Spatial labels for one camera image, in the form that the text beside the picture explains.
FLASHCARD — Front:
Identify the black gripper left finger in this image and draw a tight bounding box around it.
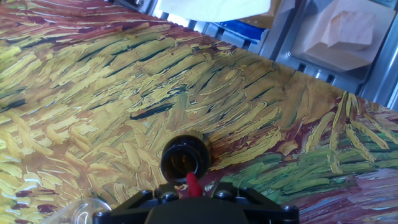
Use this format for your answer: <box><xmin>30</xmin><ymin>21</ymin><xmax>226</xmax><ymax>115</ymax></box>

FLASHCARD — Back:
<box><xmin>92</xmin><ymin>182</ymin><xmax>188</xmax><ymax>224</ymax></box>

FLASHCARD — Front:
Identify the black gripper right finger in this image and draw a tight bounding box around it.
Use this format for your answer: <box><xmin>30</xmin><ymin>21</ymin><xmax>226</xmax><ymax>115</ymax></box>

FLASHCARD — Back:
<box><xmin>203</xmin><ymin>182</ymin><xmax>300</xmax><ymax>224</ymax></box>

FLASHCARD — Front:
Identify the red bulb glass dropper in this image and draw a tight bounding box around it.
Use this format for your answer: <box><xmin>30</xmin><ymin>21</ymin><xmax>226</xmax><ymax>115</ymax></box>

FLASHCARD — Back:
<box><xmin>185</xmin><ymin>172</ymin><xmax>203</xmax><ymax>198</ymax></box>

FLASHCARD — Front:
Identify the clear plastic beaker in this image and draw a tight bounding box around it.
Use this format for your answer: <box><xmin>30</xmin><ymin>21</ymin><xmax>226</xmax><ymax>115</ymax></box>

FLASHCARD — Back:
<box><xmin>40</xmin><ymin>198</ymin><xmax>113</xmax><ymax>224</ymax></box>

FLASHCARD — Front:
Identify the brown glass bottle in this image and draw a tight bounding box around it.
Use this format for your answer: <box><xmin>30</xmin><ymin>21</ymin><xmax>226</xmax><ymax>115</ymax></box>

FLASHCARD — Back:
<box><xmin>160</xmin><ymin>133</ymin><xmax>213</xmax><ymax>187</ymax></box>

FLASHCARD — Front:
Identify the Van Gogh painting print cloth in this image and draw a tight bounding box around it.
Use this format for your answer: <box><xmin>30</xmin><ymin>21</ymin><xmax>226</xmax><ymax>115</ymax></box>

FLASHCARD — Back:
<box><xmin>0</xmin><ymin>0</ymin><xmax>398</xmax><ymax>224</ymax></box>

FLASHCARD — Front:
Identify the small cardboard box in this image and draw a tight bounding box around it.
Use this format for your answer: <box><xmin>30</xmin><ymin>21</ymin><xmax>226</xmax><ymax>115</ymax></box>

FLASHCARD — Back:
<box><xmin>303</xmin><ymin>0</ymin><xmax>396</xmax><ymax>73</ymax></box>

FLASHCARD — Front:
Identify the grey metal tray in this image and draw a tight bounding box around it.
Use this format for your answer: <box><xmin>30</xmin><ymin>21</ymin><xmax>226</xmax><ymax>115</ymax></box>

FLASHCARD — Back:
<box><xmin>275</xmin><ymin>0</ymin><xmax>398</xmax><ymax>86</ymax></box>

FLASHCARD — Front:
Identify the small wooden block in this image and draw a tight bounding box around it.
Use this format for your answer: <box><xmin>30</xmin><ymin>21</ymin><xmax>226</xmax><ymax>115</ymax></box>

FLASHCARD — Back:
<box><xmin>321</xmin><ymin>11</ymin><xmax>376</xmax><ymax>52</ymax></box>

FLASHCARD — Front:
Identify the blue box with yellow cloth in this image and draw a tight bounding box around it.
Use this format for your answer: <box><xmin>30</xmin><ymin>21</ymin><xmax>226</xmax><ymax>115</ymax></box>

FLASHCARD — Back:
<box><xmin>157</xmin><ymin>0</ymin><xmax>284</xmax><ymax>44</ymax></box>

